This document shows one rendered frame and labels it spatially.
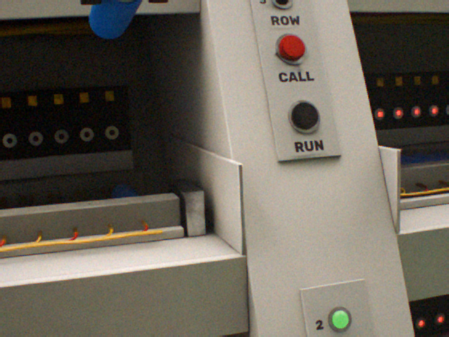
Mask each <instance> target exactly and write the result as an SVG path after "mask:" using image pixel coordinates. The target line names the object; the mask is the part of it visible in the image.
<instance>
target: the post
mask: <svg viewBox="0 0 449 337"><path fill-rule="evenodd" d="M310 1H311V4H312V9H313V16H314V19H315V23H316V28H317V32H318V38H319V43H320V47H321V51H322V58H323V62H324V66H325V70H326V78H327V82H328V85H329V90H330V97H331V101H332V105H333V109H334V116H335V124H336V129H337V133H338V140H339V144H340V149H341V152H342V155H341V156H331V157H322V158H313V159H305V160H289V161H281V162H279V161H278V159H277V150H276V145H275V140H274V136H273V128H272V123H271V118H270V114H269V101H268V96H267V91H266V87H265V79H264V75H263V70H262V65H261V57H260V51H259V48H258V43H257V35H256V31H255V26H254V21H253V13H252V9H251V4H250V0H200V13H198V14H156V15H146V26H147V32H148V43H149V48H150V55H151V60H152V63H151V66H152V77H153V83H154V88H155V94H156V105H157V111H158V117H159V129H160V139H161V146H162V151H163V158H164V168H165V175H166V180H167V187H168V193H169V174H168V149H167V137H166V135H170V136H173V137H175V138H177V139H179V140H183V141H185V142H188V143H189V144H192V145H195V146H197V147H201V148H204V149H206V150H209V151H210V152H214V153H216V154H218V155H221V156H223V157H225V158H228V159H230V160H233V161H236V162H238V163H242V164H243V181H244V199H245V236H246V256H247V274H248V292H249V330H248V331H246V332H241V333H236V334H232V335H224V336H220V337H307V334H306V325H305V317H304V313H303V308H302V304H301V292H300V289H305V288H310V287H315V286H324V285H329V284H334V283H339V282H348V281H353V280H358V279H363V278H364V279H365V281H366V292H367V295H368V300H369V304H370V314H371V318H372V323H373V327H374V328H373V330H374V337H415V333H414V331H413V327H412V325H413V323H412V319H411V313H410V310H409V307H410V306H409V302H408V298H407V292H406V285H405V281H404V277H403V273H402V263H401V259H400V256H399V251H398V242H397V238H396V234H395V230H394V224H393V216H392V212H391V208H390V202H389V198H388V194H387V190H386V179H385V177H384V172H383V168H382V162H381V157H380V154H379V150H378V143H377V136H376V132H375V128H374V121H373V117H372V113H371V110H370V103H369V100H368V95H367V91H366V85H365V81H364V77H363V73H362V67H361V64H360V59H359V55H358V48H357V45H356V42H355V37H354V31H353V27H352V24H351V20H350V13H349V9H348V6H347V1H346V0H310Z"/></svg>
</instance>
